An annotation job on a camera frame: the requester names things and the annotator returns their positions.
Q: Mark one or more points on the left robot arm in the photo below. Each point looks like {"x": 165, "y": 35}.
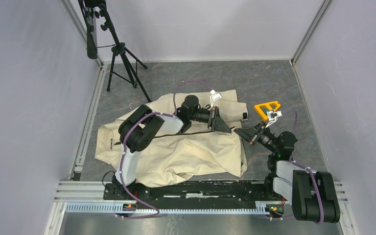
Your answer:
{"x": 138, "y": 131}

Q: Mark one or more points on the cream zip jacket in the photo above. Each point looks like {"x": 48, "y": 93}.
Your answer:
{"x": 171, "y": 160}

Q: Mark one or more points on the slotted aluminium rail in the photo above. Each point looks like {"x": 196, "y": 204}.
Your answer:
{"x": 119, "y": 208}

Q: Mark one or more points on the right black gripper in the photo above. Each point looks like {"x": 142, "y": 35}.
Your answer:
{"x": 250, "y": 133}

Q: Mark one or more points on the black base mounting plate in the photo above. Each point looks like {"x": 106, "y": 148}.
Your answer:
{"x": 190, "y": 195}

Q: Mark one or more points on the yellow triangular plastic tool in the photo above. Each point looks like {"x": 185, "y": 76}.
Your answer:
{"x": 263, "y": 108}

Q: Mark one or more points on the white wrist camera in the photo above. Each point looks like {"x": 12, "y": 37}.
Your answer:
{"x": 214, "y": 97}
{"x": 273, "y": 117}

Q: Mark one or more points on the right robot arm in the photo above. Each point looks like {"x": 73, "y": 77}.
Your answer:
{"x": 312, "y": 193}

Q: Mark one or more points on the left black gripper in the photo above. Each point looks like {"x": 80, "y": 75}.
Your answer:
{"x": 216, "y": 122}

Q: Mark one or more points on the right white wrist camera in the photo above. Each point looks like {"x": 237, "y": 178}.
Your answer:
{"x": 273, "y": 117}

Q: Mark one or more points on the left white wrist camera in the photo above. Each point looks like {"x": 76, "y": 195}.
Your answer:
{"x": 214, "y": 97}

